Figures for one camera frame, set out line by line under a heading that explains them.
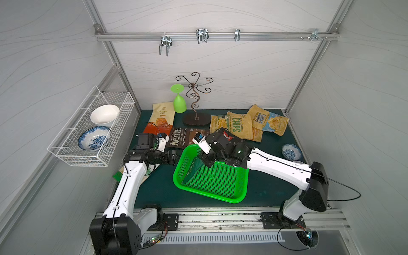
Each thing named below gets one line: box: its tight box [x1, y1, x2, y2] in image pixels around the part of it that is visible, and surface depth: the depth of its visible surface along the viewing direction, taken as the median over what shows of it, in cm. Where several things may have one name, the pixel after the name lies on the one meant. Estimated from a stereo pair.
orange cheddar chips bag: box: [142, 100, 175, 136], surface depth 114 cm
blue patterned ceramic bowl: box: [77, 125, 111, 151], surface depth 65 cm
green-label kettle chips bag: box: [209, 111, 254, 140], surface depth 110 cm
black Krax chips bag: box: [220, 126, 239, 142], surface depth 107 cm
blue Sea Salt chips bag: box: [248, 104, 290, 137], surface depth 114 cm
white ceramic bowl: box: [90, 104, 121, 126], surface depth 72 cm
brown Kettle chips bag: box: [166, 126, 211, 149], surface depth 107 cm
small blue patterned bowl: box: [281, 143, 302, 161], surface depth 98 cm
